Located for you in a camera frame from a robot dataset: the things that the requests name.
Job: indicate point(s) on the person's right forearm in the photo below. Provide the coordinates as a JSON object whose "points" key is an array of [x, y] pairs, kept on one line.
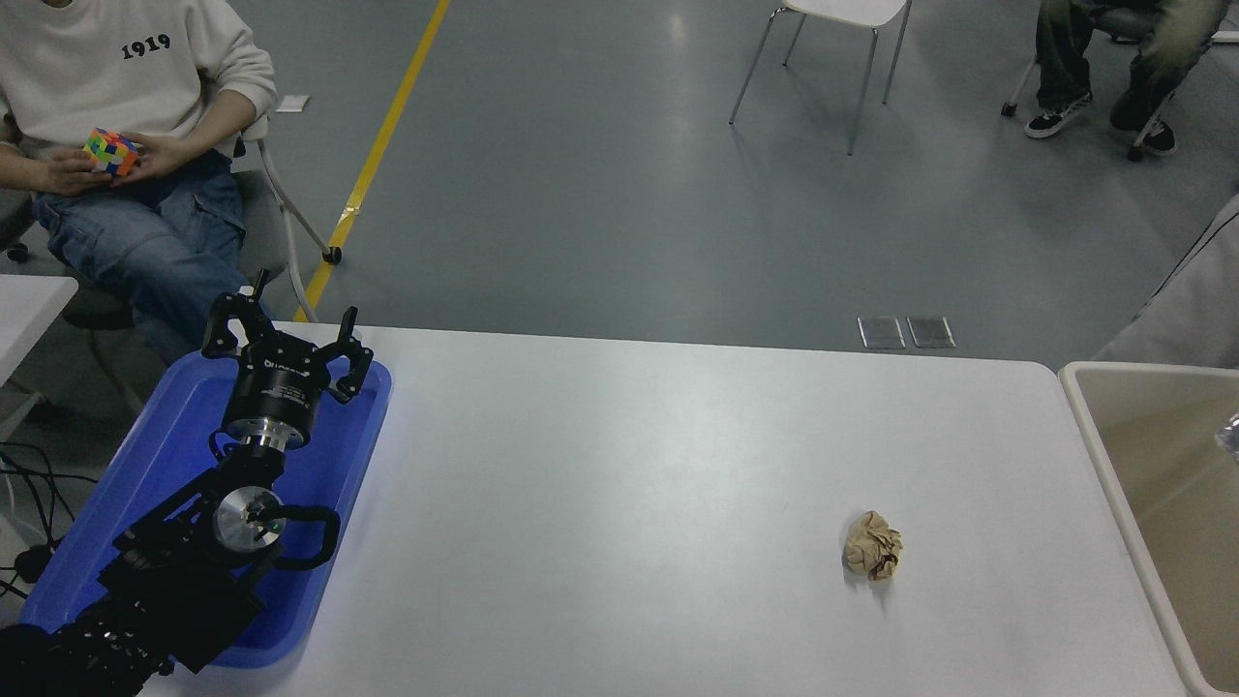
{"points": [[21, 167]]}

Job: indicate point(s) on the person's left forearm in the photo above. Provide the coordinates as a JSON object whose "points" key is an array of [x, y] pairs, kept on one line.
{"points": [[223, 126]]}

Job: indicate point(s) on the grey swivel chair white legs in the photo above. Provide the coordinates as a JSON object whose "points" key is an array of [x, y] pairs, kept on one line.
{"points": [[261, 223]]}

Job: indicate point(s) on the blue plastic tray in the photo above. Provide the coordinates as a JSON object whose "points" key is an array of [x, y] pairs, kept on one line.
{"points": [[329, 465]]}

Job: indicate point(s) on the multicolour puzzle cube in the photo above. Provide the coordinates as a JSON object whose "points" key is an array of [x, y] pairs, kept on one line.
{"points": [[109, 152]]}

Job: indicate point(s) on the small white table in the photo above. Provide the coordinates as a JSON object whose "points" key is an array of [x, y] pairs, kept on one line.
{"points": [[29, 310]]}

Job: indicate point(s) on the yellow floor tape line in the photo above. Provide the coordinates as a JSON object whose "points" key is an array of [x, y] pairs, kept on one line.
{"points": [[377, 145]]}

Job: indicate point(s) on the person's left hand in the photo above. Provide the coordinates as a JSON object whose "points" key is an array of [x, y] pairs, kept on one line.
{"points": [[172, 153]]}

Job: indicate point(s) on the person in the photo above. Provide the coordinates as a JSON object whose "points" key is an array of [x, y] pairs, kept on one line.
{"points": [[106, 87], [1060, 58], [1191, 310]]}

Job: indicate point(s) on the crumpled tan paper ball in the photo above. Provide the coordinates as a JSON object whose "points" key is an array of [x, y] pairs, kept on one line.
{"points": [[873, 547]]}

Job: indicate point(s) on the white chair with metal legs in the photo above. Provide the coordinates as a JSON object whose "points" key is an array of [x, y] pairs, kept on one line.
{"points": [[852, 8]]}

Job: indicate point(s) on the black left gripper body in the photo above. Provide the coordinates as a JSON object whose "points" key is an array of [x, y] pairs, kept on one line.
{"points": [[276, 392]]}

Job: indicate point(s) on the foil plate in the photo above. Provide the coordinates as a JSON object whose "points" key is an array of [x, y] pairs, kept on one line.
{"points": [[1230, 438]]}

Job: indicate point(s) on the person's right hand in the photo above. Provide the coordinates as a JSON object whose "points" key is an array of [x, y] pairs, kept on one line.
{"points": [[70, 172]]}

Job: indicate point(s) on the large pale bin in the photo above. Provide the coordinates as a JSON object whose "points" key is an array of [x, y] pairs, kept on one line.
{"points": [[1152, 465]]}

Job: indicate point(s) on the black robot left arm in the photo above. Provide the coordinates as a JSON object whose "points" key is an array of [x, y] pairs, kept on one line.
{"points": [[174, 581]]}

